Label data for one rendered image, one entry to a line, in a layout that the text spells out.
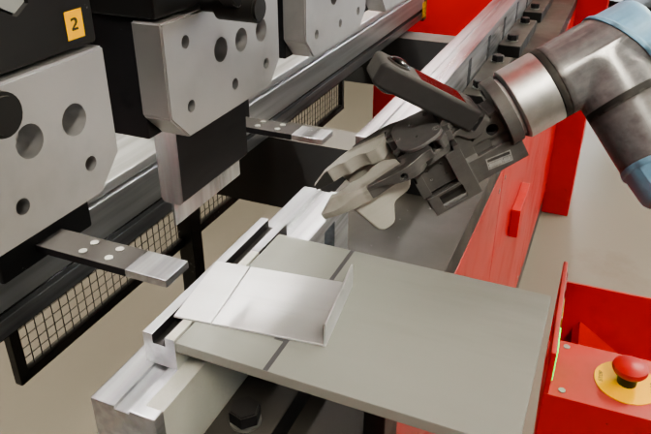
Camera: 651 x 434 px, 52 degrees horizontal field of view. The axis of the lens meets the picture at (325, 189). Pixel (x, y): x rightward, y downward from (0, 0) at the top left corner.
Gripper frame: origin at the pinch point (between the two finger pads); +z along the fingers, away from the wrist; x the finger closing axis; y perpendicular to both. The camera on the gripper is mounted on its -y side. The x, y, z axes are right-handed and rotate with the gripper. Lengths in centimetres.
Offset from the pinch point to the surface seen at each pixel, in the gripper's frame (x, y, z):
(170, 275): -10.4, -5.5, 14.2
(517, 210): 64, 61, -23
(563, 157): 166, 124, -59
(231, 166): -8.8, -11.0, 4.2
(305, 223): 3.4, 4.2, 4.5
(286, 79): 55, 5, 4
